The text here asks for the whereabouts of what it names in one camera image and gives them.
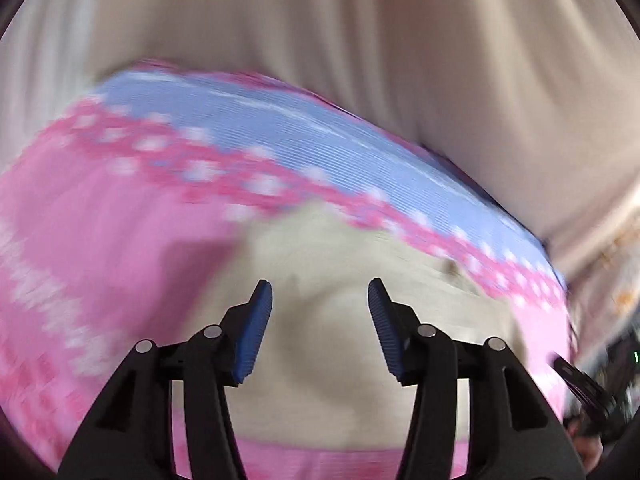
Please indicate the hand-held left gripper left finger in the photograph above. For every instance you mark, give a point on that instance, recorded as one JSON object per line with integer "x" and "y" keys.
{"x": 252, "y": 340}

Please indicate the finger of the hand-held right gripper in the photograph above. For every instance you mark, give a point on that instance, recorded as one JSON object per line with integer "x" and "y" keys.
{"x": 572, "y": 375}

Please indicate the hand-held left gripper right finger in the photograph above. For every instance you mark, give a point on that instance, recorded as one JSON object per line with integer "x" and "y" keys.
{"x": 387, "y": 335}

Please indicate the cream sweater with black hearts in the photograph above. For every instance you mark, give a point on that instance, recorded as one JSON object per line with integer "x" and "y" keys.
{"x": 320, "y": 360}

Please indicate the white floral blanket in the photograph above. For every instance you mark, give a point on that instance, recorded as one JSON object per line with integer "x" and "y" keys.
{"x": 610, "y": 280}

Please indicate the pink floral bed sheet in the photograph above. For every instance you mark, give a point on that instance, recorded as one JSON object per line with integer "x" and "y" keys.
{"x": 125, "y": 210}

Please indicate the beige hanging cloth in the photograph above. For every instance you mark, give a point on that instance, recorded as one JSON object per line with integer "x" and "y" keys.
{"x": 350, "y": 50}

